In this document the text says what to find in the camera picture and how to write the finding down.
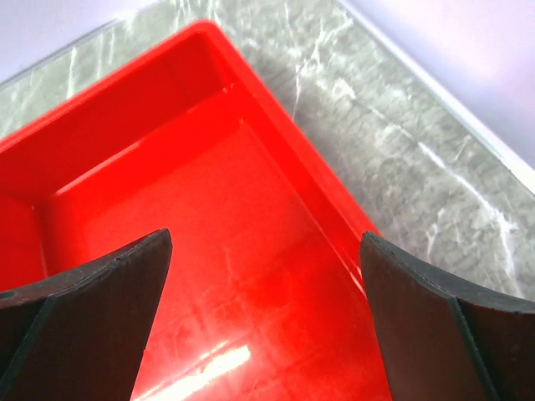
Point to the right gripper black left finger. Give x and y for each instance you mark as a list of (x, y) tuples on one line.
[(81, 334)]

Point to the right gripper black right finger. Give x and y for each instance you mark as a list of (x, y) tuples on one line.
[(442, 337)]

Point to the red plastic tray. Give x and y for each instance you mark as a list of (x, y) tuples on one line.
[(263, 299)]

